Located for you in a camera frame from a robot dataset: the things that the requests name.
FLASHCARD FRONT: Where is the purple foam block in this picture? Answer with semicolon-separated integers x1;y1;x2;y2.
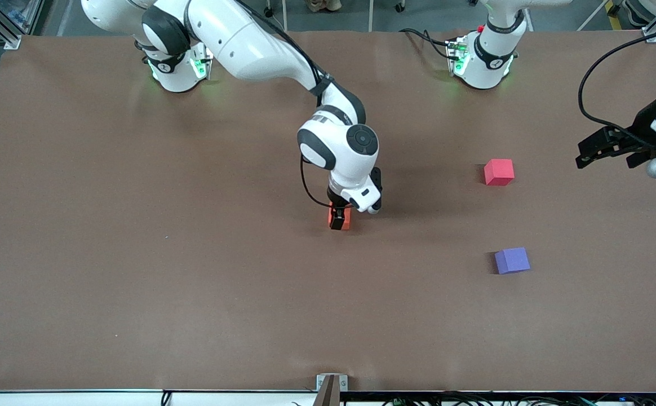
494;247;531;275

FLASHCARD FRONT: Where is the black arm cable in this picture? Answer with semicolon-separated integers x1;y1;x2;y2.
578;31;656;148
232;0;337;209

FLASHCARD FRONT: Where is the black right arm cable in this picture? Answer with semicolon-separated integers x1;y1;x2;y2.
232;0;337;209

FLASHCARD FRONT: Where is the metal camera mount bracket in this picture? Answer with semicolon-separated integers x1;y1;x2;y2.
314;374;349;406

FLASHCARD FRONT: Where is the black left base cable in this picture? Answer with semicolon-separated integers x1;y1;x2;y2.
398;28;454;60

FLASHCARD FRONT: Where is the orange foam block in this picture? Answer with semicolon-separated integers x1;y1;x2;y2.
328;206;353;232

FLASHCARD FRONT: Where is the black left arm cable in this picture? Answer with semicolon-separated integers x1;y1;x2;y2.
578;31;656;148

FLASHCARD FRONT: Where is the brown paper table cover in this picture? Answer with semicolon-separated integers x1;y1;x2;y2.
0;29;656;393

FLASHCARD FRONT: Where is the red foam block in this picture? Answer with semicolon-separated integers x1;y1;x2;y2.
484;158;515;187

